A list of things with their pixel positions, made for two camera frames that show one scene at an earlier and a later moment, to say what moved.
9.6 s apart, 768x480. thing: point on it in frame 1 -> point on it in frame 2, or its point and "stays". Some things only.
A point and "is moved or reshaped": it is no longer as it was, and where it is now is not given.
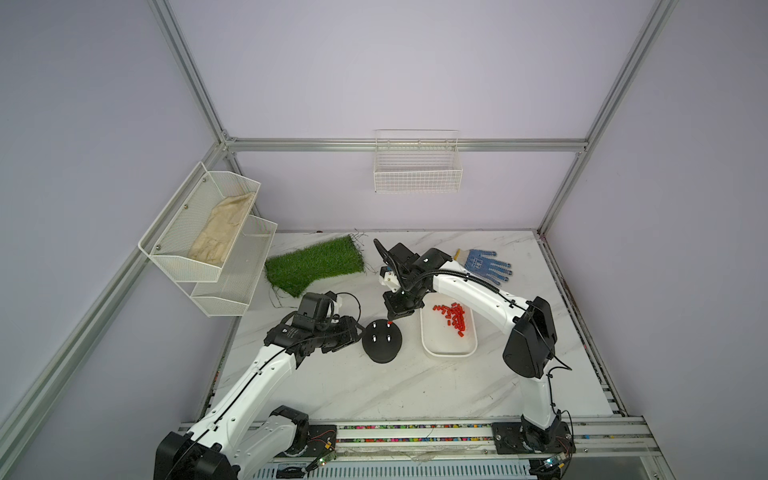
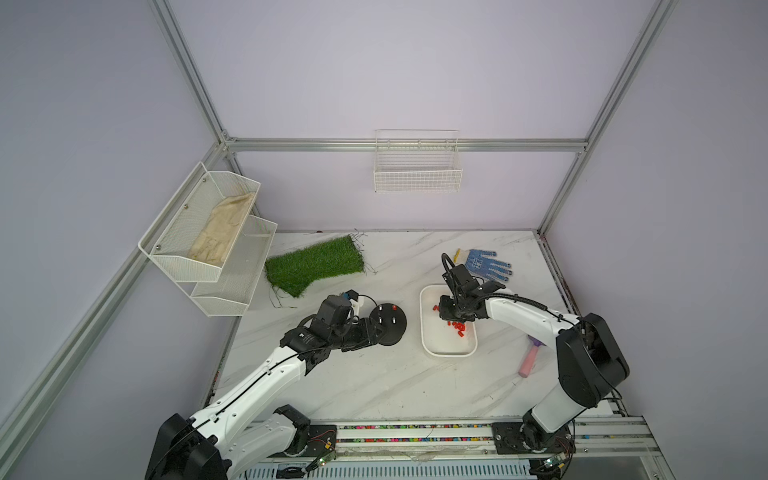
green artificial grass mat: x=296 y=270 stays
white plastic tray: x=448 y=328 stays
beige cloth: x=213 y=241 stays
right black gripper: x=395 y=309 -> x=446 y=312
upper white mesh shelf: x=194 y=236 stays
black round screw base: x=381 y=341 is moved or reshaped
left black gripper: x=346 y=324 -> x=367 y=336
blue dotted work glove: x=477 y=261 stays
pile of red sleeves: x=455 y=316 stays
